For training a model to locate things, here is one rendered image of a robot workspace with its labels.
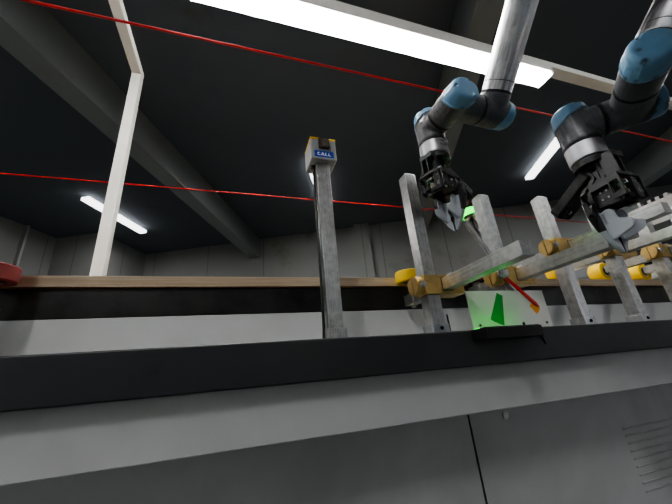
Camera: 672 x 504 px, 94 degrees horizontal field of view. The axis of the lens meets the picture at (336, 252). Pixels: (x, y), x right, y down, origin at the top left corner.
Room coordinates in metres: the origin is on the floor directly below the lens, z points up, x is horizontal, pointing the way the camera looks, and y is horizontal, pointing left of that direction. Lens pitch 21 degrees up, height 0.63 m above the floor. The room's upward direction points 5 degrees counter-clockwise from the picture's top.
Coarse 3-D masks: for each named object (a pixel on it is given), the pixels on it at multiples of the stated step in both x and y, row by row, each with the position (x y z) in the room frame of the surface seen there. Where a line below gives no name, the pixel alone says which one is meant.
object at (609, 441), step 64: (0, 320) 0.67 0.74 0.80; (64, 320) 0.70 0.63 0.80; (128, 320) 0.74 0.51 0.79; (192, 320) 0.79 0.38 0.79; (256, 320) 0.84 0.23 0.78; (320, 320) 0.90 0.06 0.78; (384, 320) 0.96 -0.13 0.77; (448, 320) 1.04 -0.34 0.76; (256, 448) 0.84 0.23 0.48; (320, 448) 0.89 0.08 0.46; (384, 448) 0.95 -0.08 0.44; (448, 448) 1.01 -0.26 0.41; (512, 448) 1.08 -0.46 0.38; (576, 448) 1.16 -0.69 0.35; (640, 448) 1.24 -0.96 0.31
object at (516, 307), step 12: (468, 300) 0.79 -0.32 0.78; (480, 300) 0.80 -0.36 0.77; (492, 300) 0.82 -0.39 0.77; (504, 300) 0.83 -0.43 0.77; (516, 300) 0.84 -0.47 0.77; (528, 300) 0.86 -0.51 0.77; (540, 300) 0.87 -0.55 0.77; (480, 312) 0.80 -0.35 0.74; (504, 312) 0.83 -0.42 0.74; (516, 312) 0.84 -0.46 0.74; (528, 312) 0.85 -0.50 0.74; (540, 312) 0.87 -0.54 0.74; (480, 324) 0.80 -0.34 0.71; (492, 324) 0.81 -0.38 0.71; (516, 324) 0.83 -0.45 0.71; (528, 324) 0.85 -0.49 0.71; (540, 324) 0.86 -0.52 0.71; (552, 324) 0.87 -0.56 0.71
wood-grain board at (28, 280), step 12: (24, 276) 0.66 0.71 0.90; (36, 276) 0.67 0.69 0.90; (48, 276) 0.68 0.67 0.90; (60, 276) 0.68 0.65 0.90; (72, 276) 0.69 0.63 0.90; (84, 276) 0.70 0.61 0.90; (96, 276) 0.71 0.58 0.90; (108, 276) 0.71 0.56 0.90; (120, 276) 0.72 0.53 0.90; (132, 276) 0.73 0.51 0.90; (144, 276) 0.74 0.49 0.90; (156, 276) 0.75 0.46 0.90; (168, 276) 0.76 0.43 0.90; (180, 276) 0.77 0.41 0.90; (0, 288) 0.66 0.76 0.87; (12, 288) 0.67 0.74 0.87; (24, 288) 0.67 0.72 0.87; (36, 288) 0.68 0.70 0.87; (48, 288) 0.69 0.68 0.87; (60, 288) 0.70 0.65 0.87; (72, 288) 0.70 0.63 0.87; (84, 288) 0.71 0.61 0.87; (96, 288) 0.72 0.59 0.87
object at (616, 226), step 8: (600, 216) 0.61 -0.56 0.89; (608, 216) 0.60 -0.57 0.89; (616, 216) 0.59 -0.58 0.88; (608, 224) 0.60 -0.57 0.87; (616, 224) 0.59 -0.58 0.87; (624, 224) 0.58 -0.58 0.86; (632, 224) 0.57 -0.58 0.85; (600, 232) 0.62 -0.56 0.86; (608, 232) 0.61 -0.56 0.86; (616, 232) 0.60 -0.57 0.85; (624, 232) 0.59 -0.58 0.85; (608, 240) 0.62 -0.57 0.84; (616, 240) 0.61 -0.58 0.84; (616, 248) 0.62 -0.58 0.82
